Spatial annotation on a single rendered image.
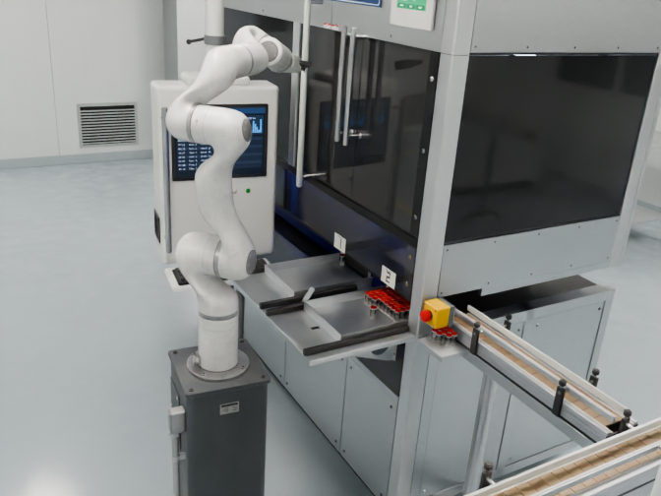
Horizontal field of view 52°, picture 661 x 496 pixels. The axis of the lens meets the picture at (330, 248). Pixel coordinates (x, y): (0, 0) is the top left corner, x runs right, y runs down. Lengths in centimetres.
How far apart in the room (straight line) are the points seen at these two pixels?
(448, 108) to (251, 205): 118
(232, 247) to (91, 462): 157
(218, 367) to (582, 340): 156
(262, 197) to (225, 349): 106
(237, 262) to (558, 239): 123
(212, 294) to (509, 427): 144
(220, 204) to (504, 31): 97
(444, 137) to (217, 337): 89
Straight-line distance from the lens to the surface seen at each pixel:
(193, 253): 194
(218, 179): 181
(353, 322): 236
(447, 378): 251
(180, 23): 700
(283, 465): 310
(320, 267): 276
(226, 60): 180
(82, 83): 733
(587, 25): 240
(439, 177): 210
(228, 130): 173
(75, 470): 317
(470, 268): 233
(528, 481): 173
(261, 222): 299
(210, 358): 206
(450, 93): 205
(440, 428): 264
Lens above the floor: 200
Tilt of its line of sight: 22 degrees down
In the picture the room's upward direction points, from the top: 4 degrees clockwise
